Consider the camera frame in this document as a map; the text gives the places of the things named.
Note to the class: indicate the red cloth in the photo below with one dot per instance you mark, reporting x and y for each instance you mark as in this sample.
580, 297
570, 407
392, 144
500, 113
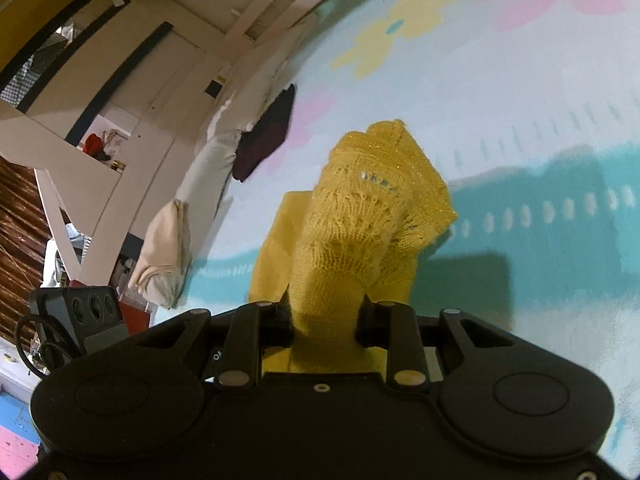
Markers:
92, 145

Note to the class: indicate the white wooden bed frame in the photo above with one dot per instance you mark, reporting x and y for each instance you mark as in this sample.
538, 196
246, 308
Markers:
145, 75

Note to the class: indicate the brown curtain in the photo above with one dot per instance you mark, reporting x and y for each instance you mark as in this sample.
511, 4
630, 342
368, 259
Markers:
20, 240

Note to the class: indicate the white pillow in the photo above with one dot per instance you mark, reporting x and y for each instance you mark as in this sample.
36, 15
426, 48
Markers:
215, 160

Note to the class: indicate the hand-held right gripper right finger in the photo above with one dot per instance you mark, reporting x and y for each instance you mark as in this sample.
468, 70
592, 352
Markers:
364, 327

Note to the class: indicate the pastel printed blanket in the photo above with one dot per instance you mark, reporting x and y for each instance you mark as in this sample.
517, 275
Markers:
525, 110

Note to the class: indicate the dark red-striped folded garment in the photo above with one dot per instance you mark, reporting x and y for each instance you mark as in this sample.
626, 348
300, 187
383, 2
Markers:
265, 135

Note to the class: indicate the yellow knit garment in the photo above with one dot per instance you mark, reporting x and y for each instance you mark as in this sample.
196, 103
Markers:
360, 220

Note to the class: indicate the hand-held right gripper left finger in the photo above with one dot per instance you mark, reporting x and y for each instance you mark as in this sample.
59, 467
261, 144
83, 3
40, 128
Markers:
285, 325

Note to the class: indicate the small black sticker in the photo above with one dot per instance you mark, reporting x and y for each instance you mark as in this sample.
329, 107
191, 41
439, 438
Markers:
214, 89

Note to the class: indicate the red box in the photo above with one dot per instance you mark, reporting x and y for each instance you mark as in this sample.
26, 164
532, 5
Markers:
134, 316

